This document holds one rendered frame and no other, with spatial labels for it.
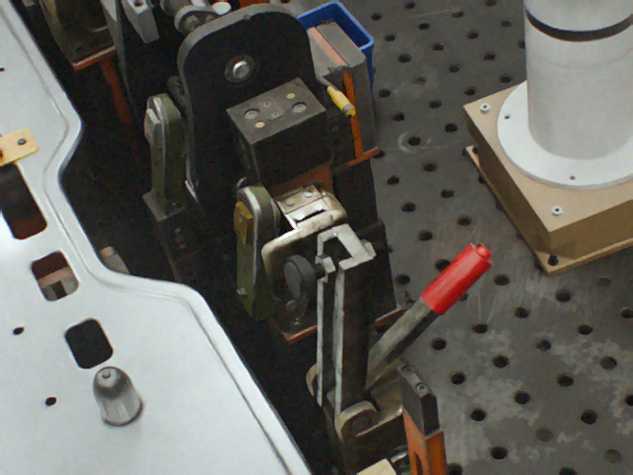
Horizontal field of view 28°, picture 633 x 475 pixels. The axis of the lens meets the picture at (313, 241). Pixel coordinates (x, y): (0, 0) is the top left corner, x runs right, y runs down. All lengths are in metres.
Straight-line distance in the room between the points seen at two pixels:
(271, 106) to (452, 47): 0.70
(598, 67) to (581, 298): 0.26
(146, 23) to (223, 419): 0.35
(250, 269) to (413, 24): 0.79
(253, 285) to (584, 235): 0.49
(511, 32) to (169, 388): 0.88
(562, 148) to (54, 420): 0.66
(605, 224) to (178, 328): 0.55
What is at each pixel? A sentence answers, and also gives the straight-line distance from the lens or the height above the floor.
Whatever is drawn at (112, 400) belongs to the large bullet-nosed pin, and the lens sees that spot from 0.99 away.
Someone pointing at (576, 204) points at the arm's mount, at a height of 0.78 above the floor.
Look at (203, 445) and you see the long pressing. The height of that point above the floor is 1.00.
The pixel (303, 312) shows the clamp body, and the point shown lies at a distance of 1.08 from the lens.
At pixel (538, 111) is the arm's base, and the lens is 1.41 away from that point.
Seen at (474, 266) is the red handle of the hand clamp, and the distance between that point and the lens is 0.87.
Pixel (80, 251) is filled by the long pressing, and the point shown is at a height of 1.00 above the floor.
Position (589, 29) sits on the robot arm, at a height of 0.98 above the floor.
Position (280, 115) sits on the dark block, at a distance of 1.03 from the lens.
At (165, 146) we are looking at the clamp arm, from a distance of 1.11.
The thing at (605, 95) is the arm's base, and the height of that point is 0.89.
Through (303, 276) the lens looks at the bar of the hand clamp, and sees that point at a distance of 0.78.
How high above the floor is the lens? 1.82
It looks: 48 degrees down
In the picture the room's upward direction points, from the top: 11 degrees counter-clockwise
